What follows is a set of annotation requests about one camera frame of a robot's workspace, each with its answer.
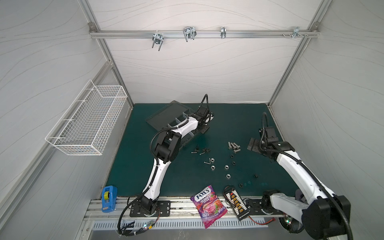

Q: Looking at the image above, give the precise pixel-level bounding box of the clear plastic organizer box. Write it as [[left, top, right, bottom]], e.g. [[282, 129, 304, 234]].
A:
[[146, 101, 209, 150]]

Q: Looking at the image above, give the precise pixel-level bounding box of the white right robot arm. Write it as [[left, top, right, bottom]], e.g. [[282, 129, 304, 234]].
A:
[[253, 127, 354, 240]]

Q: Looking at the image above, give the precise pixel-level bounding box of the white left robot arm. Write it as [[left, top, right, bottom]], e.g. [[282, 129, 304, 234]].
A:
[[140, 106, 214, 215]]

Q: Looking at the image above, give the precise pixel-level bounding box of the green table mat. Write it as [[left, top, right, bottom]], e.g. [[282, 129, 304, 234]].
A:
[[107, 104, 297, 197]]

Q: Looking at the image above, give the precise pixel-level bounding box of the black parallel charging board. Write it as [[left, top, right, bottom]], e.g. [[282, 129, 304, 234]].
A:
[[223, 186, 250, 221]]

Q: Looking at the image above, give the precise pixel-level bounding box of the purple Fox's candy bag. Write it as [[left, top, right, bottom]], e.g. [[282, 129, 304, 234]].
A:
[[190, 185, 228, 229]]

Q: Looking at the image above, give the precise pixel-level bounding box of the silver double U-bolt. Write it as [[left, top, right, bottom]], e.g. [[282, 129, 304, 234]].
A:
[[183, 27, 197, 42]]

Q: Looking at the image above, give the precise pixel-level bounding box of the silver U-bolt clamp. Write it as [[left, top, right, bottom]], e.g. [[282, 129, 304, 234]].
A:
[[152, 33, 164, 51]]

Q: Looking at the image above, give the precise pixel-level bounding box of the blue tape dispenser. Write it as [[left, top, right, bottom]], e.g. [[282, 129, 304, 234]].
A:
[[101, 186, 118, 213]]

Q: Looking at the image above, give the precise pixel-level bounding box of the aluminium top crossbar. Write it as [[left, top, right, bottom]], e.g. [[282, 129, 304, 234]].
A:
[[89, 29, 320, 39]]

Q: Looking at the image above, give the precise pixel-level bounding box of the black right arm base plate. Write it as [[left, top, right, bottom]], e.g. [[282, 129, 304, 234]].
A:
[[244, 198, 284, 217]]

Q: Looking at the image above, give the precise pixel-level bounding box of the red wire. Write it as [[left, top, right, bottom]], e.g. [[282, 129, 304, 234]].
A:
[[247, 214, 276, 226]]

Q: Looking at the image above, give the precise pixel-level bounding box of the small silver bracket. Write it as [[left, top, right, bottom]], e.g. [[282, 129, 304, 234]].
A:
[[221, 27, 227, 39]]

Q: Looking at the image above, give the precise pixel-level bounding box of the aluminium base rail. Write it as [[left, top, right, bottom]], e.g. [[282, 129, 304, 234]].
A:
[[84, 196, 285, 221]]

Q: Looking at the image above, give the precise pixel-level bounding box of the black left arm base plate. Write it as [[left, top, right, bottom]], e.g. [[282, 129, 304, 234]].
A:
[[130, 201, 171, 218]]

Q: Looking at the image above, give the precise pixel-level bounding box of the silver corner hook bracket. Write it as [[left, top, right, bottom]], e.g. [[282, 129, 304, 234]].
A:
[[282, 27, 309, 39]]

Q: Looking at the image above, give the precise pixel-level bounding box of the white wire basket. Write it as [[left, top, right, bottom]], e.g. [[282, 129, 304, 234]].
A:
[[45, 80, 127, 156]]

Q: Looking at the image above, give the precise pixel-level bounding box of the black cable bundle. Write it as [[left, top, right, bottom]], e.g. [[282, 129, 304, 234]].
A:
[[116, 194, 161, 238]]

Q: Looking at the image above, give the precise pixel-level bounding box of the aluminium corner frame post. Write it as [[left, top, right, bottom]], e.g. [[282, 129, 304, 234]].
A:
[[268, 0, 332, 108]]

